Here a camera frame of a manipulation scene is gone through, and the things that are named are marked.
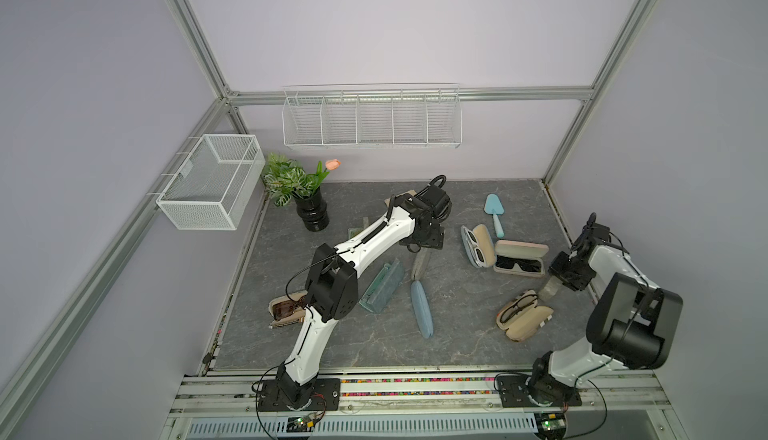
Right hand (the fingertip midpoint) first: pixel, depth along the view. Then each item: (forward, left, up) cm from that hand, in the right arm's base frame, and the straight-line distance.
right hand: (558, 273), depth 91 cm
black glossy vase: (+22, +78, +5) cm, 81 cm away
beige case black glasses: (-13, +14, -3) cm, 19 cm away
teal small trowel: (+29, +12, -4) cm, 32 cm away
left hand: (+6, +40, +9) cm, 41 cm away
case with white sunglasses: (+11, +22, -2) cm, 25 cm away
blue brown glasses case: (-11, +43, +1) cm, 44 cm away
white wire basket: (+16, +101, +23) cm, 105 cm away
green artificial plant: (+19, +82, +23) cm, 87 cm away
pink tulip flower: (+25, +69, +23) cm, 77 cm away
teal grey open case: (-6, +54, +3) cm, 54 cm away
